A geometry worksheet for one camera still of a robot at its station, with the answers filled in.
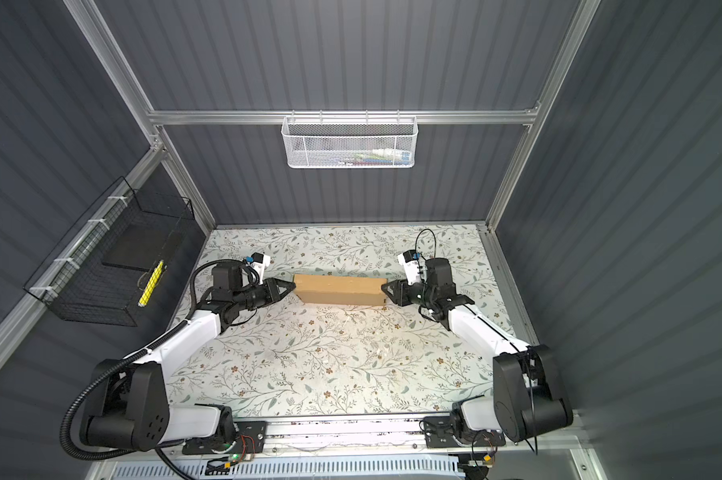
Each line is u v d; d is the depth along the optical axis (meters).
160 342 0.49
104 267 0.72
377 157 0.92
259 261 0.80
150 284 0.70
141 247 0.74
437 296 0.68
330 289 0.83
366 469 0.77
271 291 0.75
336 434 0.75
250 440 0.72
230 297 0.68
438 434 0.74
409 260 0.77
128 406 0.42
